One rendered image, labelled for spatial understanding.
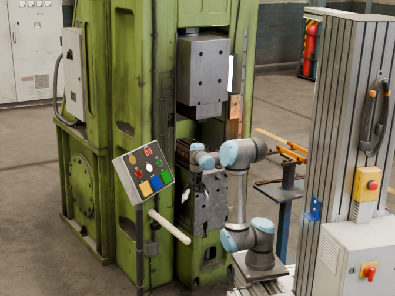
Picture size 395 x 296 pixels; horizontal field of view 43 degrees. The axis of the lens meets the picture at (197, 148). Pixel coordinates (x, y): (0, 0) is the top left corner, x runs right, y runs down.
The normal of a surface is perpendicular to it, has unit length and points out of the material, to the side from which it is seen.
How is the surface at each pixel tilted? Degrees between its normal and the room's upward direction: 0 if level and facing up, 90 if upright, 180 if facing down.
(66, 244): 0
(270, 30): 89
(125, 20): 89
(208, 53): 90
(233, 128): 90
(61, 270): 0
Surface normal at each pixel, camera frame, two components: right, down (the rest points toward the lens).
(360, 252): 0.27, 0.34
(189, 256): -0.83, 0.17
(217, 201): 0.57, 0.30
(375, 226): 0.03, -0.94
